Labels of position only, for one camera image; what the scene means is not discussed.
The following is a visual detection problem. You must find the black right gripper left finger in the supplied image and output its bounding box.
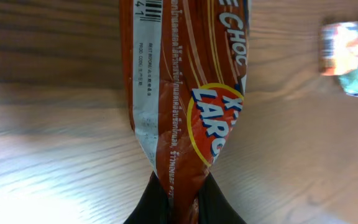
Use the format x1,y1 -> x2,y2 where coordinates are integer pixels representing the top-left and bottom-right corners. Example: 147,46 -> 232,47
124,172 -> 170,224

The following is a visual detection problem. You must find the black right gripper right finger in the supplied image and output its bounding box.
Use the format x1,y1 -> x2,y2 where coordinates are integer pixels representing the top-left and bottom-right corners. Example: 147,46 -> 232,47
198,173 -> 246,224

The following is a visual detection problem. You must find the long orange snack bar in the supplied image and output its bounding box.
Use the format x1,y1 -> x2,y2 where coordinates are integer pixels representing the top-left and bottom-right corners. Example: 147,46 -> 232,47
119,0 -> 250,223

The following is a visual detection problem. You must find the small orange snack packet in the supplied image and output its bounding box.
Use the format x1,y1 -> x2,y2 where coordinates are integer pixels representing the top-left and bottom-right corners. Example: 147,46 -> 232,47
319,21 -> 358,76

